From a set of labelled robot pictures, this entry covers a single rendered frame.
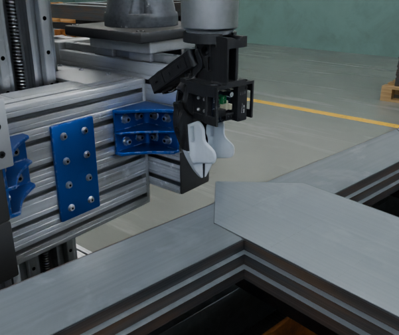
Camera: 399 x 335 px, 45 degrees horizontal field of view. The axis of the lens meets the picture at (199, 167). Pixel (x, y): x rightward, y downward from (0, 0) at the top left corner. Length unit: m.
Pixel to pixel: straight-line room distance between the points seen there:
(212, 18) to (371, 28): 7.47
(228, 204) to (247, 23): 8.51
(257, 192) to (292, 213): 0.07
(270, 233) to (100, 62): 0.61
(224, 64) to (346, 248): 0.27
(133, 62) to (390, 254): 0.62
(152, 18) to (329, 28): 7.42
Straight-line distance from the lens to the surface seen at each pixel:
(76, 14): 4.24
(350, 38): 8.19
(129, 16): 0.97
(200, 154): 0.69
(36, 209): 0.86
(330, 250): 0.55
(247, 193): 0.66
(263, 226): 0.58
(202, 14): 0.63
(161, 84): 0.72
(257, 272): 0.55
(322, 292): 0.51
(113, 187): 0.98
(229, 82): 0.63
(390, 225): 0.62
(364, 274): 0.52
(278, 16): 8.75
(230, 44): 0.62
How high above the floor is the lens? 1.13
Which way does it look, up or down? 22 degrees down
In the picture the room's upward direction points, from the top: straight up
